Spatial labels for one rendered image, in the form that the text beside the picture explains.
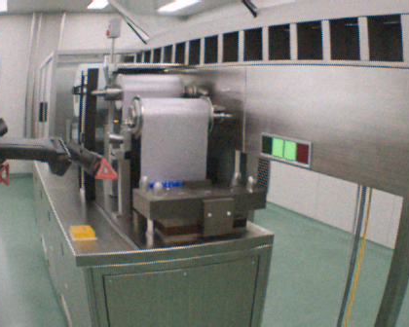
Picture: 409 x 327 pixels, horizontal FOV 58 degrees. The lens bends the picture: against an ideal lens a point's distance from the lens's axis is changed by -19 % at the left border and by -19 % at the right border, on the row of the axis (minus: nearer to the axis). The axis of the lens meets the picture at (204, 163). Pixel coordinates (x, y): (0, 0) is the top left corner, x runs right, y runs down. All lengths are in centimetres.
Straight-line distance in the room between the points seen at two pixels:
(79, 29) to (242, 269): 607
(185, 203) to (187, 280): 24
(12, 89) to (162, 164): 561
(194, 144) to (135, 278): 53
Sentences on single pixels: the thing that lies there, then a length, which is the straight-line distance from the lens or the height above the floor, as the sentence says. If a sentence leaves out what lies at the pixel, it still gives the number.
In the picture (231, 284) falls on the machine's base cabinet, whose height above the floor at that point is 74.
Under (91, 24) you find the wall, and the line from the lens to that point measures 713.
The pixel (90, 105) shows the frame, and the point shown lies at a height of 129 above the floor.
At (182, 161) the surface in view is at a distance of 149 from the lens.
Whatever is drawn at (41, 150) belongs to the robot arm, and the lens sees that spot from 123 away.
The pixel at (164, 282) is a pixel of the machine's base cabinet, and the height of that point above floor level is 78.
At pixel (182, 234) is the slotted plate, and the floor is 91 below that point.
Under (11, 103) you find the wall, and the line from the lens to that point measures 690.
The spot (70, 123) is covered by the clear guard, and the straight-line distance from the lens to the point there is 241.
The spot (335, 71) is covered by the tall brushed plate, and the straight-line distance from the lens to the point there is 112.
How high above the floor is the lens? 134
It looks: 9 degrees down
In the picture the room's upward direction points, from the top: 2 degrees clockwise
